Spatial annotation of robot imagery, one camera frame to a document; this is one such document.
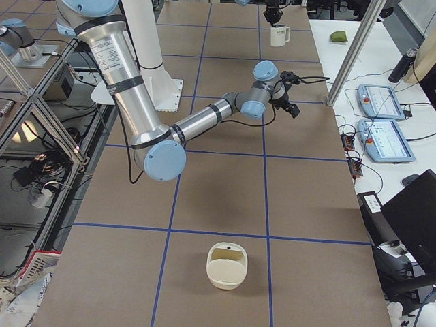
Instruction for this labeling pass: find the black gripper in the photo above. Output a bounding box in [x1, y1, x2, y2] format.
[263, 0, 283, 25]
[274, 91, 300, 119]

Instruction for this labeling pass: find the white mug with HOME text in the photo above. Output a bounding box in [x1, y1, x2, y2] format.
[270, 25, 291, 47]

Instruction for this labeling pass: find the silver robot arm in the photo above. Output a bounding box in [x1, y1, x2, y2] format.
[1, 1, 156, 62]
[56, 1, 300, 181]

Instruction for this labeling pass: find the green bean bag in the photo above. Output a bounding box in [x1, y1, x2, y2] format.
[330, 31, 348, 43]

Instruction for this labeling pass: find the brown paper table cover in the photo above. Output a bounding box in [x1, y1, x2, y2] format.
[32, 0, 392, 327]

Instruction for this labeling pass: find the upper teach pendant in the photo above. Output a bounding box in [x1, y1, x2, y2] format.
[357, 84, 405, 121]

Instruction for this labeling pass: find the teach pendant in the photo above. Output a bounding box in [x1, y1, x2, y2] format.
[356, 119, 416, 164]
[357, 84, 405, 121]

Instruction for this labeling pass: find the black power strip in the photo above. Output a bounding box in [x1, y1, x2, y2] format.
[340, 134, 363, 180]

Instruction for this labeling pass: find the lower teach pendant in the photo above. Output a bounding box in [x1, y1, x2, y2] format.
[356, 119, 416, 164]

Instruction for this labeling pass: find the black water bottle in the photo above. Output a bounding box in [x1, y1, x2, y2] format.
[388, 48, 418, 83]

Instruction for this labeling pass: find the black laptop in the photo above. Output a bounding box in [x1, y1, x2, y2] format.
[381, 169, 435, 273]

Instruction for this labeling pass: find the cream plastic basket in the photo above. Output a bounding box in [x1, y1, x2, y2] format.
[206, 242, 248, 290]

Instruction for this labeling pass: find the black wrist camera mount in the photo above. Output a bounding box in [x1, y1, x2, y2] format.
[280, 71, 298, 84]

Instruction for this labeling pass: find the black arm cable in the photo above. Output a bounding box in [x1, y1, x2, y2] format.
[217, 76, 330, 127]

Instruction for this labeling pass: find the aluminium frame post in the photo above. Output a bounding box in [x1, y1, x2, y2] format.
[326, 0, 386, 107]

